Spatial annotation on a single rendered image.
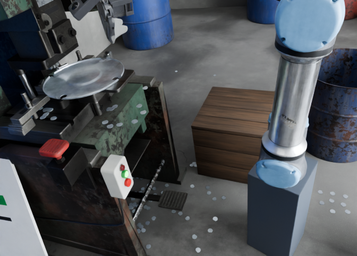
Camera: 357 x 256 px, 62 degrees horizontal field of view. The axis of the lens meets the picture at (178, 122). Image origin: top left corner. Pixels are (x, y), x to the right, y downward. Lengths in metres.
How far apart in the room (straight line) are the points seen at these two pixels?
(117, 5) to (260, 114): 0.92
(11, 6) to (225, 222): 1.20
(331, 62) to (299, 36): 1.29
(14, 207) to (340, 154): 1.56
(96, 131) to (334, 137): 1.18
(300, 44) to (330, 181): 1.18
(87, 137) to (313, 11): 0.77
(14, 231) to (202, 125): 0.94
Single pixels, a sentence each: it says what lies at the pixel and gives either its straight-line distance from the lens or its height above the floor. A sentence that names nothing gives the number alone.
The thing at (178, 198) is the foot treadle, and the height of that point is 0.16.
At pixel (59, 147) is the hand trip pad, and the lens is 0.86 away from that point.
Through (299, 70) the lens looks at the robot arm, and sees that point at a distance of 0.68.
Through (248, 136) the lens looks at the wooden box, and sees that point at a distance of 1.41.
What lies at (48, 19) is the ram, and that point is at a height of 1.00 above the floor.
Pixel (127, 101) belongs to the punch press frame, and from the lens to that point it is 1.18.
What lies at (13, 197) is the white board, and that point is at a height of 0.41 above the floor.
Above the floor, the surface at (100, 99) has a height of 0.70.
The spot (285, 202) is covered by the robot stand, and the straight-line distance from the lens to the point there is 1.09.
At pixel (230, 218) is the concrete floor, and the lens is 1.51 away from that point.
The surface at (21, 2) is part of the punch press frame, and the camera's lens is 0.95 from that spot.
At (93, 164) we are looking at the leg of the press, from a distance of 0.97.
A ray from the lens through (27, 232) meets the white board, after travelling 1.45.
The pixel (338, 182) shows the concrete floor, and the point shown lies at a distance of 1.73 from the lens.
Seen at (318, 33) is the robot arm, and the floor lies 1.02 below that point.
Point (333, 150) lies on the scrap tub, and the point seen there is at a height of 0.09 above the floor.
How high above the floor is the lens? 1.24
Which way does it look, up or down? 37 degrees down
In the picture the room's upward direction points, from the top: 10 degrees counter-clockwise
